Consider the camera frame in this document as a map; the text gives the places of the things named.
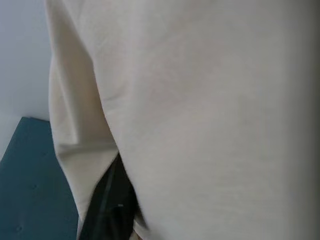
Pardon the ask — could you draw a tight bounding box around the teal upholstered bed frame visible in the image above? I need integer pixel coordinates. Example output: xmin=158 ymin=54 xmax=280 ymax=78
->
xmin=0 ymin=116 xmax=83 ymax=240

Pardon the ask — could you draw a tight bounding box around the cream pillow with coloured print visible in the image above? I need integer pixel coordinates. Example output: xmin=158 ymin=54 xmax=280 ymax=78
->
xmin=44 ymin=0 xmax=320 ymax=240

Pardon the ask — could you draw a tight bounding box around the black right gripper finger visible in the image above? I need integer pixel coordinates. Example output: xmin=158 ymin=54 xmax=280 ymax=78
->
xmin=76 ymin=154 xmax=142 ymax=240

